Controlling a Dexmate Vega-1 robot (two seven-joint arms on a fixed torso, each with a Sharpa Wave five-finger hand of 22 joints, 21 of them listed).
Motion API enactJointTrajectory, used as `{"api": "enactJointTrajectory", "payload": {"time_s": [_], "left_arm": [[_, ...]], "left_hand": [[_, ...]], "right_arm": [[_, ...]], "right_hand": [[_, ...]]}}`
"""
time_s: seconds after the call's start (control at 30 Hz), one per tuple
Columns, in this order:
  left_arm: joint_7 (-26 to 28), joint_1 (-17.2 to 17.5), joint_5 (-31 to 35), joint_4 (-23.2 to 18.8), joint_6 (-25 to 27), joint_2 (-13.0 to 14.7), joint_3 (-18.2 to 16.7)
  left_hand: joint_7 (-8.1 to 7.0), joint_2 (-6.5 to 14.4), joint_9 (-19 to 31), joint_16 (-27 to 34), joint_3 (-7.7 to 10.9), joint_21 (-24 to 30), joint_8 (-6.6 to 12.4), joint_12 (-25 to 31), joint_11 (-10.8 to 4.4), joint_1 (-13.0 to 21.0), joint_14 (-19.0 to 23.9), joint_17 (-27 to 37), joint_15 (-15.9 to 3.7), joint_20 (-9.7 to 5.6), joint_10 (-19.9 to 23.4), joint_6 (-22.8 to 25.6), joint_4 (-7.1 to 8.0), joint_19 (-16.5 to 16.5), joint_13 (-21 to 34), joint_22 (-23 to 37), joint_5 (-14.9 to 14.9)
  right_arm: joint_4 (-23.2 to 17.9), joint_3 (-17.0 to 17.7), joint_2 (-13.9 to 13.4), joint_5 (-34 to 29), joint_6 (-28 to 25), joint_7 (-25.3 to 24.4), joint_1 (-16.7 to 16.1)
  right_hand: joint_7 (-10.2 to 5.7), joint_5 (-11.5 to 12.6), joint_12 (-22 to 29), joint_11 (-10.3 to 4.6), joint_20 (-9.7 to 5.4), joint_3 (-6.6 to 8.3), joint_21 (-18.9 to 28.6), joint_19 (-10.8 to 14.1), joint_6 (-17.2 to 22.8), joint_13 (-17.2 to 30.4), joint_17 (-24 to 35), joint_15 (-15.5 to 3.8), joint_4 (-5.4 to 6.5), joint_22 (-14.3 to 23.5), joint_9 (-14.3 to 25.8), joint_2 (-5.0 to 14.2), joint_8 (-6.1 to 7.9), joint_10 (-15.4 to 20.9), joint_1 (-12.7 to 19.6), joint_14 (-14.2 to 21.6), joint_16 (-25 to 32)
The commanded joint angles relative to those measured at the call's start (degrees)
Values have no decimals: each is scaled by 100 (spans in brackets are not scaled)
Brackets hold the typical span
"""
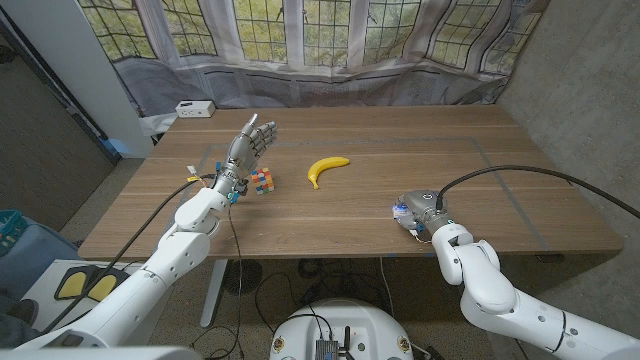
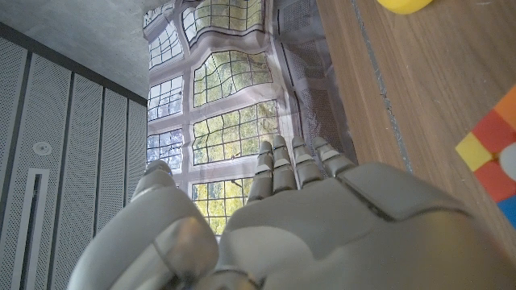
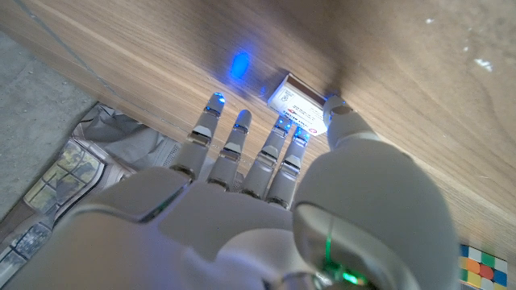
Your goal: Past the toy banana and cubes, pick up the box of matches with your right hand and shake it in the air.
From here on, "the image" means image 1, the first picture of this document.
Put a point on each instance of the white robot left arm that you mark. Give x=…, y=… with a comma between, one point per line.
x=180, y=250

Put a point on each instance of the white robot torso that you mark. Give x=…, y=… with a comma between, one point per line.
x=350, y=320

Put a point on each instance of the multicoloured cube puzzle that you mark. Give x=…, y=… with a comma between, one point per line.
x=263, y=181

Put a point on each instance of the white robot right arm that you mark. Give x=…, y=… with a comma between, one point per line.
x=490, y=290

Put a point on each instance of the blue grey storage bin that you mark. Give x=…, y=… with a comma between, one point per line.
x=40, y=250

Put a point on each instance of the white power strip box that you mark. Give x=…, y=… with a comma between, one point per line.
x=195, y=109

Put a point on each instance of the yellow toy banana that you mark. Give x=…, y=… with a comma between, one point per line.
x=322, y=165

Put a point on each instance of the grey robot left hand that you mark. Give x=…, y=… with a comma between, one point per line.
x=243, y=149

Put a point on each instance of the printed window backdrop cloth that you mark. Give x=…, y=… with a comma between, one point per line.
x=320, y=50

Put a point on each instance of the grey electronics box on torso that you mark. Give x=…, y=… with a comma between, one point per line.
x=326, y=350

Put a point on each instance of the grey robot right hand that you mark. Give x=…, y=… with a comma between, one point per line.
x=430, y=210

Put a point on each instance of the white floor board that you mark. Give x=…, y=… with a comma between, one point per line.
x=47, y=285

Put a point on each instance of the black round floor fan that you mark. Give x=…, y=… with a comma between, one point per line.
x=244, y=276

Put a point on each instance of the white box of matches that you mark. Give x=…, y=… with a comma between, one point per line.
x=399, y=212

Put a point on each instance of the white table leg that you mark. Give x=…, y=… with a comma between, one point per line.
x=214, y=290

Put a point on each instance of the grey table leg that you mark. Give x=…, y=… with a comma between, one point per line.
x=462, y=305

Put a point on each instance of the teal plastic basket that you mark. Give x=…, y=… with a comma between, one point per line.
x=10, y=230

